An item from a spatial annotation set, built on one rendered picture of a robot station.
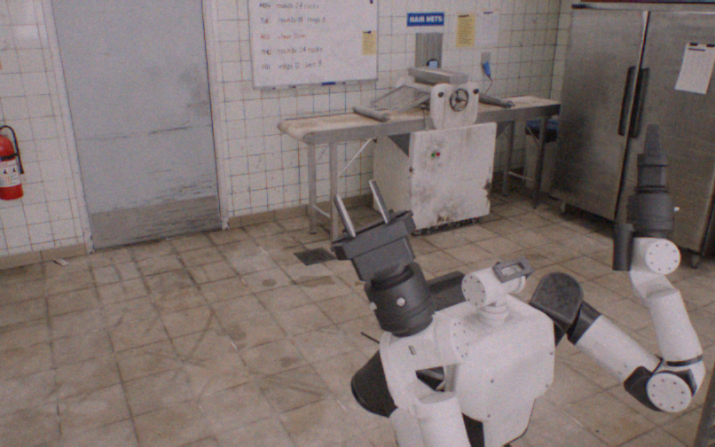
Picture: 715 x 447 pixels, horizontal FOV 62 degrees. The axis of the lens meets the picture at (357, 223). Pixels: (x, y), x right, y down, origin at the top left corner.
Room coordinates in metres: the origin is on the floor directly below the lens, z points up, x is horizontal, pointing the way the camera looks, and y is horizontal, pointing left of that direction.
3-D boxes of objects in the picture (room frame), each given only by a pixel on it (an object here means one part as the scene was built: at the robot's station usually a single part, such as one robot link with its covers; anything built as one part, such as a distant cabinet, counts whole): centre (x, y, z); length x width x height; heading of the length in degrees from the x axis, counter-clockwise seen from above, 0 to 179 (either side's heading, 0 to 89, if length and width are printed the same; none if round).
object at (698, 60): (3.96, -2.20, 1.39); 0.22 x 0.03 x 0.31; 28
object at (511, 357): (1.08, -0.23, 1.10); 0.34 x 0.30 x 0.36; 124
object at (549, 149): (5.77, -1.92, 0.33); 0.54 x 0.53 x 0.66; 28
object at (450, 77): (4.83, -0.63, 1.23); 0.58 x 0.19 x 0.07; 28
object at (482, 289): (1.03, -0.26, 1.30); 0.10 x 0.07 x 0.09; 124
